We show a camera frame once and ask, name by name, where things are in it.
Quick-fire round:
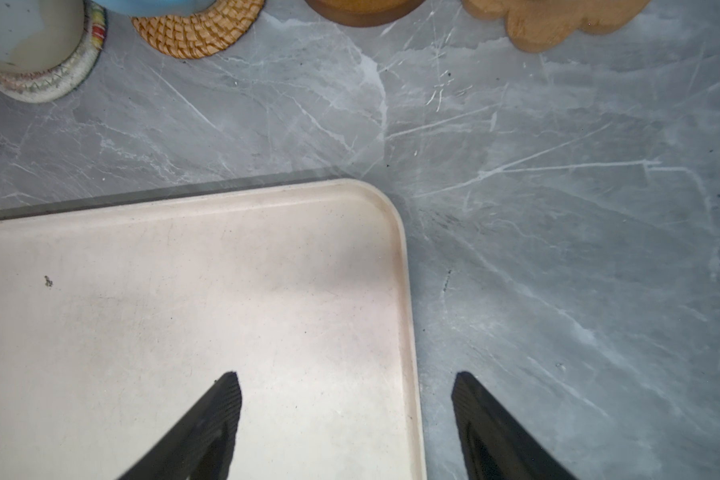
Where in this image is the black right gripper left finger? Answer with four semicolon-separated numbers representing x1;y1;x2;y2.
120;372;242;480

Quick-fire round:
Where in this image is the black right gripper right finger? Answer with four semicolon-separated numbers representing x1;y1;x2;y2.
451;371;575;480

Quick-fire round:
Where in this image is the rattan round coaster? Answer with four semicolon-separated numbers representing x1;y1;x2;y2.
131;0;265;60

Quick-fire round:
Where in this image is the light blue mug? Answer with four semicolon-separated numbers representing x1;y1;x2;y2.
94;0;215;17

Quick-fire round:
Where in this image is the white speckled mug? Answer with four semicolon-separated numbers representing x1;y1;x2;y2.
0;0;85;73

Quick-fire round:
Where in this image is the dark wooden round coaster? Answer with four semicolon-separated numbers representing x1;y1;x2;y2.
306;0;423;28

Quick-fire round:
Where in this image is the multicolour woven coaster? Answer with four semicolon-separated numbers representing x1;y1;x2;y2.
0;1;107;104

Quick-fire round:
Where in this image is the paw shaped cork coaster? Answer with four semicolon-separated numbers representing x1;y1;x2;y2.
462;0;648;53

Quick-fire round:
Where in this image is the beige serving tray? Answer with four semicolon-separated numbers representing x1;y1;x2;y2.
0;180;426;479

